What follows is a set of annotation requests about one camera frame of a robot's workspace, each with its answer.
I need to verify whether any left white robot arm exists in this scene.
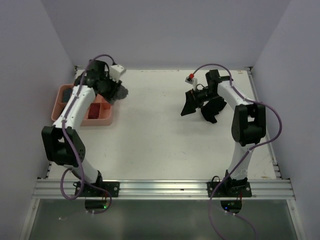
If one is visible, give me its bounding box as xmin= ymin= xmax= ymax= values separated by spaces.
xmin=41 ymin=60 xmax=128 ymax=197

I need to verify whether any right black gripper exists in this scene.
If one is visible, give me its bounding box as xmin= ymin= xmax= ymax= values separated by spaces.
xmin=181 ymin=87 xmax=220 ymax=116

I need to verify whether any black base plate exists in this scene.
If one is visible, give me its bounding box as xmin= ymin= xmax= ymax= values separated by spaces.
xmin=72 ymin=181 xmax=120 ymax=198
xmin=213 ymin=177 xmax=253 ymax=198

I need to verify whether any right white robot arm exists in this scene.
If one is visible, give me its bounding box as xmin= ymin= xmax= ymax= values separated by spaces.
xmin=180 ymin=69 xmax=266 ymax=197

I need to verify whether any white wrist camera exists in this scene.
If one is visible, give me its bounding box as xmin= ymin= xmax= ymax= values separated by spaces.
xmin=185 ymin=73 xmax=198 ymax=90
xmin=109 ymin=64 xmax=127 ymax=82

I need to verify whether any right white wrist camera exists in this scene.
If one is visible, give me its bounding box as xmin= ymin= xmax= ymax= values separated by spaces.
xmin=185 ymin=73 xmax=198 ymax=90

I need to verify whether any black underwear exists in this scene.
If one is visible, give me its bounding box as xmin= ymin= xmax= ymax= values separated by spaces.
xmin=201 ymin=96 xmax=227 ymax=124

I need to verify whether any pink divided organizer tray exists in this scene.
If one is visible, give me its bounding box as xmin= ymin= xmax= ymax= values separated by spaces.
xmin=51 ymin=84 xmax=113 ymax=127

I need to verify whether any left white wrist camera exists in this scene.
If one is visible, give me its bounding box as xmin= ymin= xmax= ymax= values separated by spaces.
xmin=109 ymin=64 xmax=127 ymax=82

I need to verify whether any grey striped rolled underwear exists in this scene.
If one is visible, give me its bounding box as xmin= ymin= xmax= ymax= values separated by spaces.
xmin=61 ymin=87 xmax=73 ymax=103

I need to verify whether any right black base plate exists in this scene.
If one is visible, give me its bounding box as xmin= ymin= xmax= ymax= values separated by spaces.
xmin=213 ymin=177 xmax=253 ymax=198

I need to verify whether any grey striped underwear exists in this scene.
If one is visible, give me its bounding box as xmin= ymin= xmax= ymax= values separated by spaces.
xmin=61 ymin=87 xmax=73 ymax=103
xmin=106 ymin=84 xmax=129 ymax=105

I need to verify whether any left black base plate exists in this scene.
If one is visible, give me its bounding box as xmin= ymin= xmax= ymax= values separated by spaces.
xmin=72 ymin=181 xmax=120 ymax=198

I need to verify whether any dark red rolled underwear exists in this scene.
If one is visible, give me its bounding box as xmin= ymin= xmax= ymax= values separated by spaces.
xmin=87 ymin=103 xmax=101 ymax=119

